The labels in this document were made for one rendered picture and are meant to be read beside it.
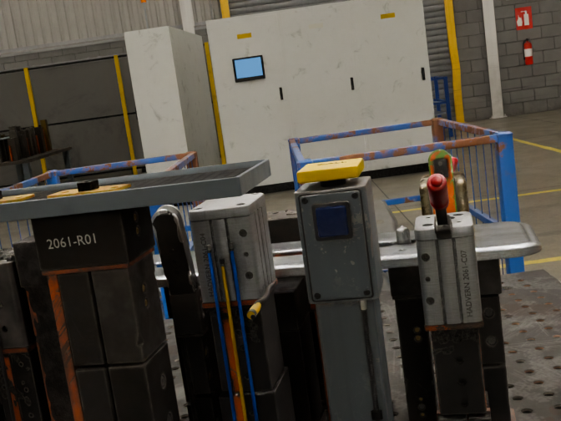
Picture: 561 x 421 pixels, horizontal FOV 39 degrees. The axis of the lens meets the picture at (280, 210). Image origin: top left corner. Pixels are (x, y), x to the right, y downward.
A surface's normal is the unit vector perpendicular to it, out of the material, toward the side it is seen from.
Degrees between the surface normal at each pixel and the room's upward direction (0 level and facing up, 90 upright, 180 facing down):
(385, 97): 90
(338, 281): 90
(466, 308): 90
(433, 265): 90
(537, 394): 0
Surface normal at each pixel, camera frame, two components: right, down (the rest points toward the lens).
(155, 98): -0.06, 0.17
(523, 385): -0.14, -0.98
